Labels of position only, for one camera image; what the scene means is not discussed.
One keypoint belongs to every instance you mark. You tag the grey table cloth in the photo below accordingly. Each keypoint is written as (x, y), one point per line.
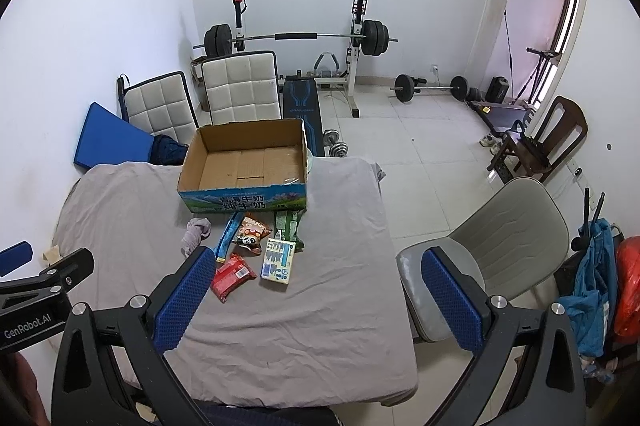
(337, 333)

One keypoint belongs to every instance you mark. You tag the barbell on rack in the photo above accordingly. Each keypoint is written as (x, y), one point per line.
(373, 39)

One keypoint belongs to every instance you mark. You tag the orange panda snack bag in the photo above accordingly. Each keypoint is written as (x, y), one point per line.
(250, 235)

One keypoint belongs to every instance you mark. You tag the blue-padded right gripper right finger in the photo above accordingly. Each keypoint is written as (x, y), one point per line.
(547, 388)

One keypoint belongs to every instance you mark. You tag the white padded chair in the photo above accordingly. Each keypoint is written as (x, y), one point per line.
(159, 105)
(242, 87)

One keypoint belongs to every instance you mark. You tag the black treadmill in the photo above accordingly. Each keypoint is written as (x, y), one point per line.
(500, 117)

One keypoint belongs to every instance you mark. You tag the green snack bag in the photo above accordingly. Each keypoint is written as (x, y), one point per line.
(286, 223)

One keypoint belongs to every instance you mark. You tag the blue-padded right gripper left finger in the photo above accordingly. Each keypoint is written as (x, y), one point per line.
(88, 388)

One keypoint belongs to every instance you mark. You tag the right white padded chair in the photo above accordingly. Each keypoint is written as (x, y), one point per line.
(242, 87)

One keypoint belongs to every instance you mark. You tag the white squat rack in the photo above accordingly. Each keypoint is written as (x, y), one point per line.
(344, 79)

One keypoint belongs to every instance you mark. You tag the dark blue cloth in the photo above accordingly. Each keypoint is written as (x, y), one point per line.
(166, 151)

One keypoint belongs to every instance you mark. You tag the black speaker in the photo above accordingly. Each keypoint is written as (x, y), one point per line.
(497, 90)

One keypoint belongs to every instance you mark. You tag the left white padded chair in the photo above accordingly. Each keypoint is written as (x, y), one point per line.
(159, 105)

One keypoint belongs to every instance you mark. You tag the dark wooden chair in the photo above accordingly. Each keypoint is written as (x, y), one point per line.
(562, 130)

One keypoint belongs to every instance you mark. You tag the chrome dumbbell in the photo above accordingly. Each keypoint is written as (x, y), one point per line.
(335, 147)

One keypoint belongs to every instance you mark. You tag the pair of shoes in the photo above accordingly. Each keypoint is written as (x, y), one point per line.
(491, 143)

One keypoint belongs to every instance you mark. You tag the open cardboard milk box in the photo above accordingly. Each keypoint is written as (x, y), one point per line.
(252, 166)

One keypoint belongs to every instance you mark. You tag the black blue weight bench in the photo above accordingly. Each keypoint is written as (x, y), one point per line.
(300, 100)

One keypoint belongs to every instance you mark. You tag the blue bag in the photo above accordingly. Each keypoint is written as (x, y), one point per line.
(591, 306)

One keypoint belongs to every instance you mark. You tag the grey sock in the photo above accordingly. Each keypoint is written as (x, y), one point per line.
(197, 230)

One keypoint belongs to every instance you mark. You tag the grey plastic chair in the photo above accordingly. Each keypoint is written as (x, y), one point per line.
(511, 244)

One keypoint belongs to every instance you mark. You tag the white blue tissue pack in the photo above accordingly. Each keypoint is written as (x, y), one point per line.
(277, 261)

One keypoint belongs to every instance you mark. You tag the blue foam mat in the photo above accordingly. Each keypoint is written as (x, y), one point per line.
(107, 139)

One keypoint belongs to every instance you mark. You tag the blue Nestle sachet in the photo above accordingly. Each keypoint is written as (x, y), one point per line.
(227, 236)

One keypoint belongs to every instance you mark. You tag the red snack packet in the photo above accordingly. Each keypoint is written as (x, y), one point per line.
(230, 276)

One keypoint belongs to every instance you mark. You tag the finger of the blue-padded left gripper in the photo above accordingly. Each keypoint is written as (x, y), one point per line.
(15, 257)

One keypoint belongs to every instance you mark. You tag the floor barbell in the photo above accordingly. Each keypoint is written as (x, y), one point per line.
(407, 87)

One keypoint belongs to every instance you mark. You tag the red orange bag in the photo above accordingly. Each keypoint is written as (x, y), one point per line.
(626, 323)

